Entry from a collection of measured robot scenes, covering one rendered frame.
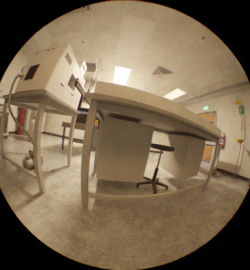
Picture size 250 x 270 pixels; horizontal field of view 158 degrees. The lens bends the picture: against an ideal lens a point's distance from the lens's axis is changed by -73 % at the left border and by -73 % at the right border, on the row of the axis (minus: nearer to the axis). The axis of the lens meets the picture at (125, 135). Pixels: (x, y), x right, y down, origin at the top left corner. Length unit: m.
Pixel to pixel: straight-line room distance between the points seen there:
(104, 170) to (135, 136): 0.44
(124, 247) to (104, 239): 0.14
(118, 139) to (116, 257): 0.94
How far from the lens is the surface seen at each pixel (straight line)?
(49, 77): 0.87
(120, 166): 0.90
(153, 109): 0.61
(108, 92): 0.59
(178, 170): 1.41
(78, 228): 0.78
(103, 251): 0.71
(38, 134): 0.82
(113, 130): 0.83
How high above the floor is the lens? 0.69
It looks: 1 degrees down
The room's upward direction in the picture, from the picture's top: 10 degrees clockwise
